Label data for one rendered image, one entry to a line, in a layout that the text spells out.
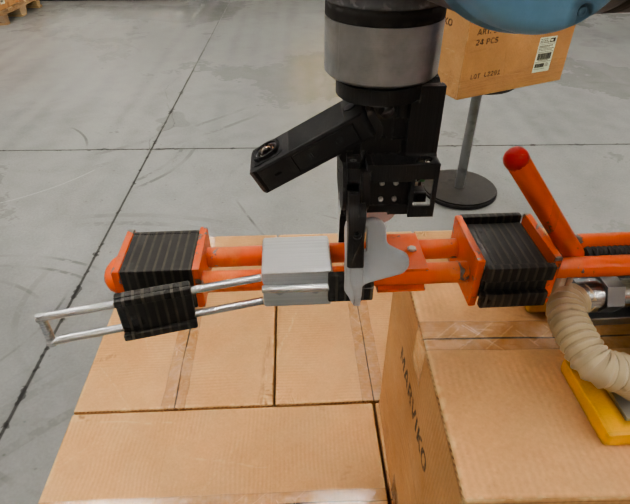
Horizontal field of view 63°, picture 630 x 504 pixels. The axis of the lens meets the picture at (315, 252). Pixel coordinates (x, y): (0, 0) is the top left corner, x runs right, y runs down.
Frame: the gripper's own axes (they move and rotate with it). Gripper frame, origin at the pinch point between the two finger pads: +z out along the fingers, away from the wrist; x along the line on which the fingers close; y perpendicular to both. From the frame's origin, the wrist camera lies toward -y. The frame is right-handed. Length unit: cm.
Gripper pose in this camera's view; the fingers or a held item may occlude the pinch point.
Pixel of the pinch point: (345, 269)
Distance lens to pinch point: 53.1
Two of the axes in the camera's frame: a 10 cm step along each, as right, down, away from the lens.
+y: 10.0, -0.2, 0.3
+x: -0.4, -6.0, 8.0
